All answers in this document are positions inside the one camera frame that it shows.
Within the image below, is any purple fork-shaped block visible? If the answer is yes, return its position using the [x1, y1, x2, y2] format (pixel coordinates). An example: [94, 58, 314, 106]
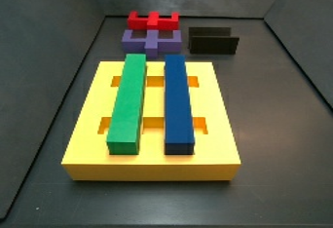
[120, 29, 182, 58]

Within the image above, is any red fork-shaped block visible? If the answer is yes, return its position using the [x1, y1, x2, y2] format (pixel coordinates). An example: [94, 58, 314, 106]
[127, 11, 179, 30]

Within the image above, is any black angled fixture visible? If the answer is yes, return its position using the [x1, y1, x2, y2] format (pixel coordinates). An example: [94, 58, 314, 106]
[189, 27, 239, 55]

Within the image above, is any green long bar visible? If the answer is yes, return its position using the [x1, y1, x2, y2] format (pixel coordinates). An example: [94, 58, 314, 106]
[107, 54, 147, 155]

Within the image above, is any yellow slotted board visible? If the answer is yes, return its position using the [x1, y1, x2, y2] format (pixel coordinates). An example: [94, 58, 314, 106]
[62, 61, 241, 181]

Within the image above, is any blue long bar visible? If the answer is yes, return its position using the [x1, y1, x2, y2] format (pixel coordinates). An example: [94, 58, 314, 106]
[165, 55, 195, 155]

